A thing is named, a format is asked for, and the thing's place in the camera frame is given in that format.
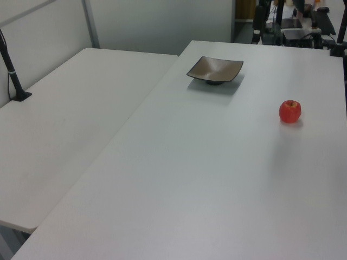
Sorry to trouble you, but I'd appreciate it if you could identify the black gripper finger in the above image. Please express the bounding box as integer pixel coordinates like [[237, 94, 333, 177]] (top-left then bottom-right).
[[252, 5, 262, 45], [260, 6, 268, 36]]

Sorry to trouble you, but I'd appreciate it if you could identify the red apple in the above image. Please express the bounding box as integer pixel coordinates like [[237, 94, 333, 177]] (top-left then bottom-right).
[[279, 100, 302, 124]]

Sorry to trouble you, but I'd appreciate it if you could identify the square brown ceramic plate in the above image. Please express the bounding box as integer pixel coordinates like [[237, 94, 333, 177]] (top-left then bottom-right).
[[186, 56, 244, 86]]

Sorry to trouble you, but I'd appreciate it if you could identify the black vertical pole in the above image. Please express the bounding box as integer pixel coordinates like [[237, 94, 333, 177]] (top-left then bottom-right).
[[275, 0, 285, 25]]

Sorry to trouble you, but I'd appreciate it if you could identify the dark green equipment box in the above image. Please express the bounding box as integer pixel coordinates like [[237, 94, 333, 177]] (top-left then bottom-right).
[[260, 22, 283, 46]]

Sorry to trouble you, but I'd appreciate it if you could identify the black flat panel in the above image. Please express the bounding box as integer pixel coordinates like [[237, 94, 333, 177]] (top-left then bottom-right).
[[281, 18, 303, 29]]

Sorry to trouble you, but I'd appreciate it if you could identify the black electronics box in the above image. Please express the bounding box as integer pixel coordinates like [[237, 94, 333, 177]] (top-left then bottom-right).
[[281, 28, 315, 48]]

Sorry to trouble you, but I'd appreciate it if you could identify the black sloped board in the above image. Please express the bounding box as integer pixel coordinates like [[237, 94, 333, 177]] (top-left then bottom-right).
[[311, 8, 337, 36]]

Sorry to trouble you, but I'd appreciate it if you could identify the black clamped stand pole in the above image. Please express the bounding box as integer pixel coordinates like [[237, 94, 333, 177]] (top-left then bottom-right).
[[329, 0, 347, 57]]

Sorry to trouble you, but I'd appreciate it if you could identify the grey partition frame post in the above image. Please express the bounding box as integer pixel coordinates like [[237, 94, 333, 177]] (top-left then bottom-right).
[[82, 0, 100, 49]]

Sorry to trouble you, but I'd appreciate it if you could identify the black camera stand with base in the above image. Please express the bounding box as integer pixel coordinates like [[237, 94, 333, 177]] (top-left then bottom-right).
[[0, 28, 33, 102]]

